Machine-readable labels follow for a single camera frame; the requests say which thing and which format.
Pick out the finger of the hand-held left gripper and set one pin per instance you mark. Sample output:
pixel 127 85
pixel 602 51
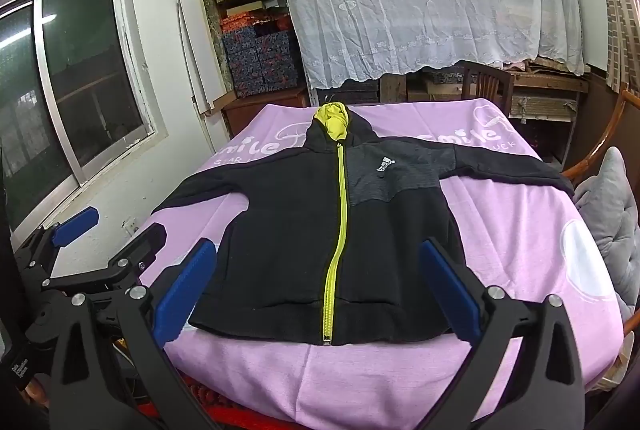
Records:
pixel 75 221
pixel 142 246

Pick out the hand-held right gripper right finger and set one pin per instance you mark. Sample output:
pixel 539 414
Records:
pixel 451 292

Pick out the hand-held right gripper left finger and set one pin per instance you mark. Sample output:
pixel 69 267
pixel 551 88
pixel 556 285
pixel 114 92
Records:
pixel 184 292

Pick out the black hooded zip jacket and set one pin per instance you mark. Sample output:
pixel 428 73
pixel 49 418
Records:
pixel 345 230

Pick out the pink printed blanket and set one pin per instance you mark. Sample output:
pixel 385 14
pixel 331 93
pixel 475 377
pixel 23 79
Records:
pixel 380 375

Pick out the sliding glass window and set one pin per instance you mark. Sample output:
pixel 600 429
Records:
pixel 65 104

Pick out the grey plush cushion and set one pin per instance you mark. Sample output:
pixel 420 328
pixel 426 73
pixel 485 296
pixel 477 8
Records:
pixel 612 215

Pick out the white leaning boards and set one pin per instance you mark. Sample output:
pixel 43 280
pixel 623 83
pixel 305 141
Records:
pixel 200 54

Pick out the dark wooden chair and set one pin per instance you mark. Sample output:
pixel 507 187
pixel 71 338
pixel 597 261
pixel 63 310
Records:
pixel 482 82

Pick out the wooden desk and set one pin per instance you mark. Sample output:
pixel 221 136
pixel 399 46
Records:
pixel 547 94

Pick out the patterned fabric stack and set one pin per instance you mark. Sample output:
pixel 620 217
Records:
pixel 262 57

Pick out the wooden armchair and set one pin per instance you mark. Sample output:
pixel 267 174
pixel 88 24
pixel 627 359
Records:
pixel 607 129

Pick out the checked patterned curtain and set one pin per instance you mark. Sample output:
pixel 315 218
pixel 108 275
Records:
pixel 615 4

